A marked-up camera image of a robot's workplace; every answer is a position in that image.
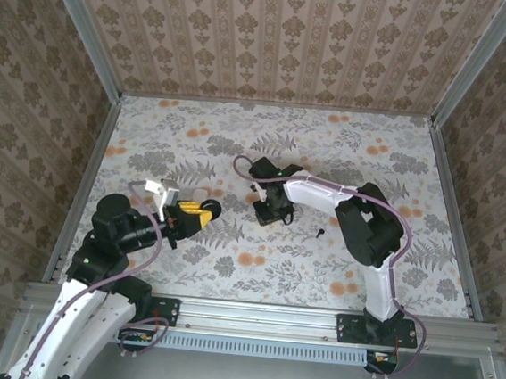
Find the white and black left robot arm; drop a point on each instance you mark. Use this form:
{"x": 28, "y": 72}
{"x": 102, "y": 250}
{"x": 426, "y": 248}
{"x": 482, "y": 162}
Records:
{"x": 69, "y": 328}

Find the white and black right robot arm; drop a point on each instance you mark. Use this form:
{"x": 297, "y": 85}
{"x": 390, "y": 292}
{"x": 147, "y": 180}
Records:
{"x": 310, "y": 195}

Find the floral patterned table cover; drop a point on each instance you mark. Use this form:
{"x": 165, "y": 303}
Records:
{"x": 271, "y": 281}

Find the aluminium base beam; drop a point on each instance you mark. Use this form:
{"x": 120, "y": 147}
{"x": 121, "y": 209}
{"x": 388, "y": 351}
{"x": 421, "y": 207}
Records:
{"x": 258, "y": 317}

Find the aluminium table side rail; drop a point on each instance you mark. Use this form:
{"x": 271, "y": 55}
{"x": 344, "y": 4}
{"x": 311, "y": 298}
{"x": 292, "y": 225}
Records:
{"x": 88, "y": 173}
{"x": 456, "y": 218}

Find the aluminium frame post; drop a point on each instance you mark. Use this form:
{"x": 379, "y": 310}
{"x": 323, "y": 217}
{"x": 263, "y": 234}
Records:
{"x": 84, "y": 30}
{"x": 476, "y": 63}

